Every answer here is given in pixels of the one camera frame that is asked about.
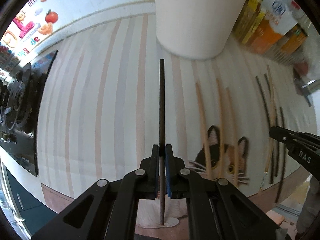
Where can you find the striped cat print mat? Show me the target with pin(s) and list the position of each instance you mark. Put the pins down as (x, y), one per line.
(100, 105)

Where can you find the person's grey clothing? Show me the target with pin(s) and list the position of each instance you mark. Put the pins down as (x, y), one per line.
(310, 205)

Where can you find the dark smartphone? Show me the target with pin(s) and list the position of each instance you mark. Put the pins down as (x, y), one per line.
(302, 87)

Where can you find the white orange food packet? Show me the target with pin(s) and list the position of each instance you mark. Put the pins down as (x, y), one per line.
(272, 25)

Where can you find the colourful wall sticker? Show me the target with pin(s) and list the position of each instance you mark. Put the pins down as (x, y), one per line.
(47, 17)

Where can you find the white cylindrical utensil holder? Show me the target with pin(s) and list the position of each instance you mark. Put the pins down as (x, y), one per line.
(195, 17)

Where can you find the yellow bottle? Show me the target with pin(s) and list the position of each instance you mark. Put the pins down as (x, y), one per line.
(247, 20)

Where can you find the cardboard box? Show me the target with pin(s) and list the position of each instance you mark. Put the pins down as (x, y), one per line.
(282, 220)

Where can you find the white fluffy floor mat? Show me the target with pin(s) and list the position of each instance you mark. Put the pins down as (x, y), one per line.
(150, 212)

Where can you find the black glass gas stove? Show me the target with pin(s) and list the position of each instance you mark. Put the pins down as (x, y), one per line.
(27, 130)

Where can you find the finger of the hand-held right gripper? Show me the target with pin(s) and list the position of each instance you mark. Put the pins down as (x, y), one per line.
(300, 145)

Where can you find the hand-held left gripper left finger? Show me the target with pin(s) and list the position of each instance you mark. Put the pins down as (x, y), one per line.
(155, 165)

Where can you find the orange sauce bottle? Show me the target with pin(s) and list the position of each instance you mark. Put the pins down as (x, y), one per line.
(295, 40)

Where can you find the dark teal cabinet door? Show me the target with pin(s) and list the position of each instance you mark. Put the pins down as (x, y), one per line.
(27, 200)

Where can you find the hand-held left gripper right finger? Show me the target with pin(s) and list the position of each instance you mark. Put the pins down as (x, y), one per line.
(168, 170)

